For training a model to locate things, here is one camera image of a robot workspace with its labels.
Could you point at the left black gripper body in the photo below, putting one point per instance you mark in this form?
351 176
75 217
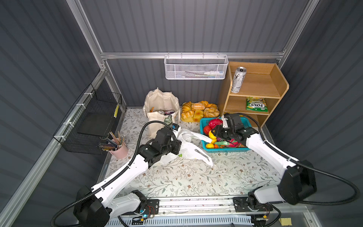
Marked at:
176 146

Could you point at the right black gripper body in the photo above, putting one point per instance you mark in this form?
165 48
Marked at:
218 133

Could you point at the yellow banana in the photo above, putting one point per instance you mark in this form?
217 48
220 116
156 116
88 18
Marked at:
213 137

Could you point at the white plastic grocery bag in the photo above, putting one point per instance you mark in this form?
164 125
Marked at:
188 150

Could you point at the cream canvas tote bag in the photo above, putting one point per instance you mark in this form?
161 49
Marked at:
157 101

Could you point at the purple Fox's candy bag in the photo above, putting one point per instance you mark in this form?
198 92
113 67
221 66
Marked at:
166 113

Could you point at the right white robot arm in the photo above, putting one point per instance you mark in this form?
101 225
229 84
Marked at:
298 180

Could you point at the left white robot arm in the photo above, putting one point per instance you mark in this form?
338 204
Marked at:
93 206

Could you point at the upper pink dragon fruit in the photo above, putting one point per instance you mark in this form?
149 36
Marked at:
215 122

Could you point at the teal plastic basket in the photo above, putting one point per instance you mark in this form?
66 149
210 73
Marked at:
221 149

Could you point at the green Fox's candy bag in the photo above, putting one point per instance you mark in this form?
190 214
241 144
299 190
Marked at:
256 104

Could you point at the yellow bread tray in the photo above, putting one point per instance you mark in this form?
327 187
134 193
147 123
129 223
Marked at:
194 112

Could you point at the floral table mat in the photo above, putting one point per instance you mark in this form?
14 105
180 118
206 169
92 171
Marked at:
233 173

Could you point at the pink pencil cup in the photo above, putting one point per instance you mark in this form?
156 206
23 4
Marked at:
115 145

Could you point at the wooden shelf unit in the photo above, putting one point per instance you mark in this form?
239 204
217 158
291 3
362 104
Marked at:
262 80

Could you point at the left silver drink can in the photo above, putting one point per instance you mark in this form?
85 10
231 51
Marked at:
238 79

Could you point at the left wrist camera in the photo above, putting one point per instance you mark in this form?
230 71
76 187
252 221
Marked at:
175 127

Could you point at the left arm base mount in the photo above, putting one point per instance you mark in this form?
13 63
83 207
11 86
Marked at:
149 206

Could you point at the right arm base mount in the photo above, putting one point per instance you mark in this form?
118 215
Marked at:
246 204

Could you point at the white wire wall basket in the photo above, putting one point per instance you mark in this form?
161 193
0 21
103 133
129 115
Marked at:
195 66

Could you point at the black wire wall basket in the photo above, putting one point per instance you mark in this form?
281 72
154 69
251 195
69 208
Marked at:
89 125

